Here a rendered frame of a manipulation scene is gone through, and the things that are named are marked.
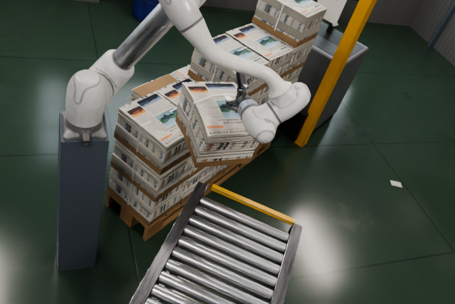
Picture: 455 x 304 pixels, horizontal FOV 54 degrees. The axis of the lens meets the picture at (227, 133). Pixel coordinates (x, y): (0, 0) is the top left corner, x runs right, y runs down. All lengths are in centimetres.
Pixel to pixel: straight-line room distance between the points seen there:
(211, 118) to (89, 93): 52
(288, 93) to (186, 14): 49
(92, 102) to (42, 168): 144
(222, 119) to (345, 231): 177
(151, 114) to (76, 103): 65
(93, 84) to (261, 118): 69
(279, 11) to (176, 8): 153
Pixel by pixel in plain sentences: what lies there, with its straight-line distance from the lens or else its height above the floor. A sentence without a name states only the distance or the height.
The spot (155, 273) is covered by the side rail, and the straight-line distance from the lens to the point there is 189.
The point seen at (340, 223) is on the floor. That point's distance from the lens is 354.
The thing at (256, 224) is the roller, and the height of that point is 80.
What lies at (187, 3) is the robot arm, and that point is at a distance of 163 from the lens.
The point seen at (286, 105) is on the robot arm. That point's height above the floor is 144.
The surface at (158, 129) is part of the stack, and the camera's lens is 241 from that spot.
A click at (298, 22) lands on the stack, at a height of 123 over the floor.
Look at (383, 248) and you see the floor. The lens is 358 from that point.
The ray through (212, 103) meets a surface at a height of 118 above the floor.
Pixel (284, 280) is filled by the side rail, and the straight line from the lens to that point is 202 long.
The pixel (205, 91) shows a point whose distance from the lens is 215.
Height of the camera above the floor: 240
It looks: 39 degrees down
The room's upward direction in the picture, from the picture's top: 19 degrees clockwise
